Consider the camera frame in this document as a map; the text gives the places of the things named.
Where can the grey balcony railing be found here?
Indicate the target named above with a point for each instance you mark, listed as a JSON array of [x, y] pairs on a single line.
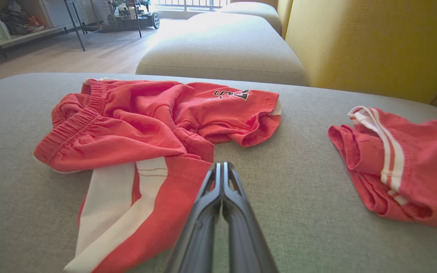
[[188, 3]]

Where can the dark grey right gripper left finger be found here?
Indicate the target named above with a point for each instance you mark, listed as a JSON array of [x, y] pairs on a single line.
[[199, 235]]

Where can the yellow sofa back cushion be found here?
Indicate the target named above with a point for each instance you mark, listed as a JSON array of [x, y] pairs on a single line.
[[374, 41]]

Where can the red white jersey shirt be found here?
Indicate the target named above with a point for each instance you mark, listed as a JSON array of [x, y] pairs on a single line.
[[427, 163]]

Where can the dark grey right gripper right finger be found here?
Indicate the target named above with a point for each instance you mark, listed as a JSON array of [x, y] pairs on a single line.
[[245, 242]]

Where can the red shorts with white stripes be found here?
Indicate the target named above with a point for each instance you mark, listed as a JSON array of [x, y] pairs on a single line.
[[127, 125]]

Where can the wheeled robot cart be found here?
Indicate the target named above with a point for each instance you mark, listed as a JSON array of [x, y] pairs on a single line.
[[127, 17]]

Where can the table with black legs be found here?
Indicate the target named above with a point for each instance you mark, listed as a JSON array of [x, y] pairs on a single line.
[[75, 26]]

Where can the small beige sofa seat cushion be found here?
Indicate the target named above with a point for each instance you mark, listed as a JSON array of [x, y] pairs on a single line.
[[256, 11]]

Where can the beige sofa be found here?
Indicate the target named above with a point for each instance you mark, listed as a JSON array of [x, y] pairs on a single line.
[[298, 182]]

